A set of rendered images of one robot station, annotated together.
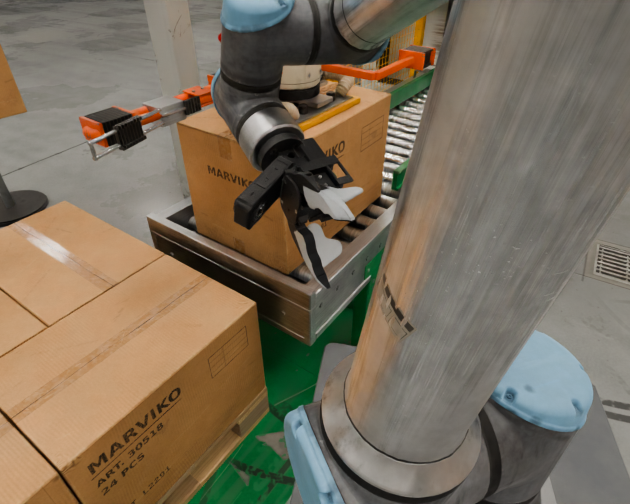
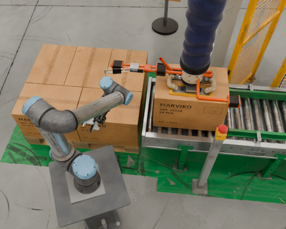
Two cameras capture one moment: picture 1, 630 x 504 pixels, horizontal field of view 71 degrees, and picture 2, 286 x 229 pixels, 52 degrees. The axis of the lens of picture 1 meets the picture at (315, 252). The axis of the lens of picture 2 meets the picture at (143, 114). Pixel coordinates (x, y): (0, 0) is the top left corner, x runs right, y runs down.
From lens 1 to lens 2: 1.75 m
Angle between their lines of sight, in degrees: 44
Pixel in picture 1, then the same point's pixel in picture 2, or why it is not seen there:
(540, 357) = (85, 166)
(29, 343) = (96, 89)
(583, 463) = (105, 202)
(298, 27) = (108, 91)
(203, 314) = (125, 115)
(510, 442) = (71, 168)
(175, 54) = (224, 18)
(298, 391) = (150, 157)
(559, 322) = not seen: outside the picture
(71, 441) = not seen: hidden behind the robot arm
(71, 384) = not seen: hidden behind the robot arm
